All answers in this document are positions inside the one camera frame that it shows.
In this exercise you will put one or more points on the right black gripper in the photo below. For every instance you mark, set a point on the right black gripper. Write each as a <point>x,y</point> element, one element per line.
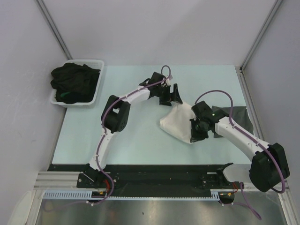
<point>195,136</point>

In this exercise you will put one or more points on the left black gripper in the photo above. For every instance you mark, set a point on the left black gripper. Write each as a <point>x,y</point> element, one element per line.
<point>174,96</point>

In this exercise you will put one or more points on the white floral t-shirt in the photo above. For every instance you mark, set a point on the white floral t-shirt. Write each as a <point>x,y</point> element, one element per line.
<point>177,122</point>

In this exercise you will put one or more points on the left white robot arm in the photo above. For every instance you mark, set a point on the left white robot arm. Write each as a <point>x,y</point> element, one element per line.
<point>116,113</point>

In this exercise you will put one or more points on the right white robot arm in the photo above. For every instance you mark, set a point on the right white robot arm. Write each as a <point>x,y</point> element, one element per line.
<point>268,166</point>

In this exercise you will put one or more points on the folded dark grey t-shirt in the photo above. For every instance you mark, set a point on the folded dark grey t-shirt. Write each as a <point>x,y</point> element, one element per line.
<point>239,115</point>

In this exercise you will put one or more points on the black t-shirt pile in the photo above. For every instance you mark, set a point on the black t-shirt pile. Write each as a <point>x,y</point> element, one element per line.
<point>74,83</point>

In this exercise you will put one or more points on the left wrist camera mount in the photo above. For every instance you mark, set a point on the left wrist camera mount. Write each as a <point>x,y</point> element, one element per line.
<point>168,80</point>

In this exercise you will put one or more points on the white slotted cable duct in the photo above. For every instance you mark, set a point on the white slotted cable duct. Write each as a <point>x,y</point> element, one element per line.
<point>95,195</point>

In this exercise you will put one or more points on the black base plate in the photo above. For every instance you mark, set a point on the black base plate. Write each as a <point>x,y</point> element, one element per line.
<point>209,173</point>

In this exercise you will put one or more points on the aluminium frame rail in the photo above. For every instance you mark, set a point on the aluminium frame rail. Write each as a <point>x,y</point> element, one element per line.
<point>62,180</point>

